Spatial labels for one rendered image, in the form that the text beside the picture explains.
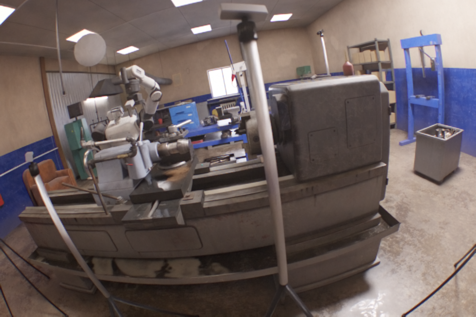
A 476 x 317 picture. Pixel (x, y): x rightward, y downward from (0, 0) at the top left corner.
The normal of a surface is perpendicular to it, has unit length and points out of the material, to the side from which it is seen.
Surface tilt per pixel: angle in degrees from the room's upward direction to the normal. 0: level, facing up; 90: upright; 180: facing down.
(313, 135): 90
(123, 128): 65
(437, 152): 90
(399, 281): 0
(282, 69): 90
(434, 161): 90
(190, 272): 0
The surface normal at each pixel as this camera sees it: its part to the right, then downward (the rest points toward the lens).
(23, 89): 0.98, -0.18
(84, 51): 0.47, 0.51
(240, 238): 0.04, 0.24
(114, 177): -0.04, -0.17
